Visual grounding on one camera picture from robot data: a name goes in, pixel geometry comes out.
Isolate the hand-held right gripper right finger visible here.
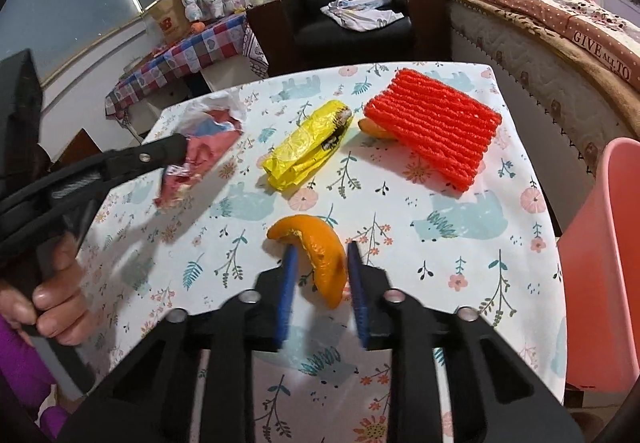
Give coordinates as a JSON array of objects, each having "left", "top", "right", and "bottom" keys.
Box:
[{"left": 346, "top": 239, "right": 586, "bottom": 443}]

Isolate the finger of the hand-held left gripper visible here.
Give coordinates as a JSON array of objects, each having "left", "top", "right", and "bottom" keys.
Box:
[{"left": 101, "top": 133, "right": 189, "bottom": 181}]

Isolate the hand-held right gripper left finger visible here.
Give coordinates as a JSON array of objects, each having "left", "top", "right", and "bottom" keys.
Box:
[{"left": 57, "top": 244, "right": 301, "bottom": 443}]

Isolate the large orange peel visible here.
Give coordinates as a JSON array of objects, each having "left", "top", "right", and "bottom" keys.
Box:
[{"left": 266, "top": 216, "right": 348, "bottom": 309}]

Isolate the pink blue wrapper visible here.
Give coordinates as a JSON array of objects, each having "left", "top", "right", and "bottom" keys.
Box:
[{"left": 155, "top": 90, "right": 246, "bottom": 209}]

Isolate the yellow plastic bag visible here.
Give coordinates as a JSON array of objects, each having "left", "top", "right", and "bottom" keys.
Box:
[{"left": 262, "top": 99, "right": 353, "bottom": 191}]

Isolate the small orange peel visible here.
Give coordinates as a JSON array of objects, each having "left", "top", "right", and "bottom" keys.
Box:
[{"left": 358, "top": 117, "right": 396, "bottom": 140}]

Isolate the red foam net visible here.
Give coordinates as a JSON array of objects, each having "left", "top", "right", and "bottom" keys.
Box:
[{"left": 363, "top": 68, "right": 502, "bottom": 192}]

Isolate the pink plastic bucket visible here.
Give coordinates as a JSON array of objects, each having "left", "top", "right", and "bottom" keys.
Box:
[{"left": 556, "top": 137, "right": 640, "bottom": 394}]

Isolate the person's purple sleeved forearm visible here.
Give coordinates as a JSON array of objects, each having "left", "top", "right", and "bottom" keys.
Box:
[{"left": 0, "top": 318, "right": 68, "bottom": 443}]

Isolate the person's left hand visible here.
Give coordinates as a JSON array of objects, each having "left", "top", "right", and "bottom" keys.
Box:
[{"left": 0, "top": 218, "right": 96, "bottom": 349}]

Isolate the white desk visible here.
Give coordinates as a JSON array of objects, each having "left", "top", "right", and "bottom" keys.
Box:
[{"left": 120, "top": 56, "right": 256, "bottom": 124}]

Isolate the side table with checked cloth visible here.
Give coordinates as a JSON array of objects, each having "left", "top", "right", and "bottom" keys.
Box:
[{"left": 105, "top": 13, "right": 268, "bottom": 121}]

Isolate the brown paper bag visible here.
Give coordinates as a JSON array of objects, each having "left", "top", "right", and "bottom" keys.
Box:
[{"left": 150, "top": 0, "right": 193, "bottom": 44}]

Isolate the black leather armchair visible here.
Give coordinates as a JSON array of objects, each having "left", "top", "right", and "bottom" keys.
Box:
[{"left": 246, "top": 0, "right": 453, "bottom": 76}]

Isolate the white printed cloth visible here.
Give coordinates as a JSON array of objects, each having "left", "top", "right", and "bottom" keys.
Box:
[{"left": 320, "top": 0, "right": 405, "bottom": 33}]

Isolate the quilted mattress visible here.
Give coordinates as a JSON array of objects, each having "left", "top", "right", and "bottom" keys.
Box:
[{"left": 445, "top": 0, "right": 616, "bottom": 174}]

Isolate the brown leaf pattern blanket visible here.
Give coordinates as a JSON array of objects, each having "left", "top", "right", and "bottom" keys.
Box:
[{"left": 450, "top": 0, "right": 640, "bottom": 136}]

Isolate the bed with patterned quilt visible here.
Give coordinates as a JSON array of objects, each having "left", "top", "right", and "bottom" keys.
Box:
[{"left": 447, "top": 0, "right": 640, "bottom": 91}]

